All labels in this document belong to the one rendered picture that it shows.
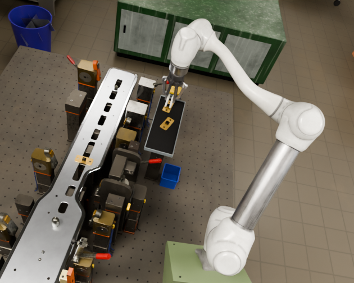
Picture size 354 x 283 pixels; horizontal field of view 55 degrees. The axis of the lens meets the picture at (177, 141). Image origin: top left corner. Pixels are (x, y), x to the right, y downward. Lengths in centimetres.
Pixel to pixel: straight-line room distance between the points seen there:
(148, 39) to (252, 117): 133
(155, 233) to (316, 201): 185
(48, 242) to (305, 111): 112
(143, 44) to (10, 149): 197
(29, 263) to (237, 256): 80
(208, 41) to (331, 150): 250
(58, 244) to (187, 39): 99
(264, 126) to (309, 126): 234
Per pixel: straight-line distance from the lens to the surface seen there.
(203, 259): 170
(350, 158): 392
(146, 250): 185
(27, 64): 265
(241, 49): 364
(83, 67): 207
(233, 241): 141
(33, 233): 156
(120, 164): 149
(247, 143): 339
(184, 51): 149
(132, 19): 352
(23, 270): 151
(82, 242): 130
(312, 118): 132
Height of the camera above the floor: 242
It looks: 50 degrees down
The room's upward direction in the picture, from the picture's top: 19 degrees clockwise
